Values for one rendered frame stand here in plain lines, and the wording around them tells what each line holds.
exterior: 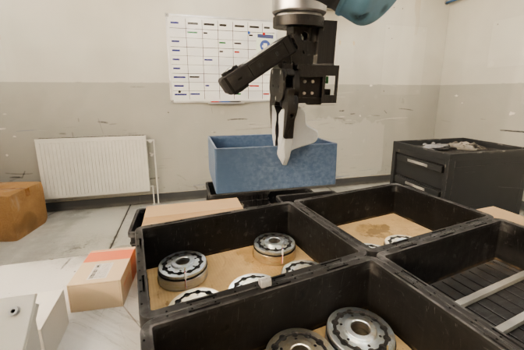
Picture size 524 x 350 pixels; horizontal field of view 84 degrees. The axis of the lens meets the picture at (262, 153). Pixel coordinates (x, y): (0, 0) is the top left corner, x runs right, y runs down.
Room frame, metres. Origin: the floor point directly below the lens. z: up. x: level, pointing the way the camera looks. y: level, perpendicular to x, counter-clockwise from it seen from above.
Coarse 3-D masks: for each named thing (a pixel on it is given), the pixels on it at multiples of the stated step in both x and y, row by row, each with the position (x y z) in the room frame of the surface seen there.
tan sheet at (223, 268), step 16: (208, 256) 0.64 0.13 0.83; (224, 256) 0.64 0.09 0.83; (240, 256) 0.64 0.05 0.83; (304, 256) 0.64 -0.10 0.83; (208, 272) 0.58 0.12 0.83; (224, 272) 0.58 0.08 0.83; (240, 272) 0.58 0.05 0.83; (256, 272) 0.58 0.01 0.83; (272, 272) 0.58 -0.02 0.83; (160, 288) 0.53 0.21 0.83; (192, 288) 0.53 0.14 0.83; (224, 288) 0.53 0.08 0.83; (160, 304) 0.48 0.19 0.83
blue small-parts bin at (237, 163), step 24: (216, 144) 0.56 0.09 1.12; (240, 144) 0.58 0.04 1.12; (264, 144) 0.59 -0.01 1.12; (312, 144) 0.46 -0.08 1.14; (336, 144) 0.47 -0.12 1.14; (216, 168) 0.42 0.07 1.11; (240, 168) 0.43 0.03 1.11; (264, 168) 0.44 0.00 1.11; (288, 168) 0.45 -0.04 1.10; (312, 168) 0.46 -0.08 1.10; (216, 192) 0.42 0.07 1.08
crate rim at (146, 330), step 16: (368, 256) 0.48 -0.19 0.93; (320, 272) 0.43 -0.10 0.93; (336, 272) 0.44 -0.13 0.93; (256, 288) 0.39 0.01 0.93; (272, 288) 0.39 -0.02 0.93; (416, 288) 0.39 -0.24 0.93; (208, 304) 0.36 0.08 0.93; (224, 304) 0.36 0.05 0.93; (432, 304) 0.36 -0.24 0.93; (160, 320) 0.33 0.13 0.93; (176, 320) 0.33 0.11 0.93; (464, 320) 0.33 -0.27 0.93; (144, 336) 0.30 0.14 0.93; (480, 336) 0.31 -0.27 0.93
